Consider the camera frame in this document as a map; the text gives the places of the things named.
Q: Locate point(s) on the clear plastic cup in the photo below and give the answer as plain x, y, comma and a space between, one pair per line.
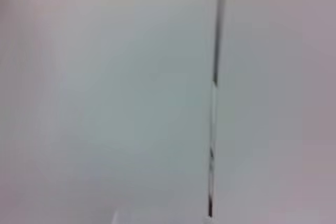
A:
211, 155

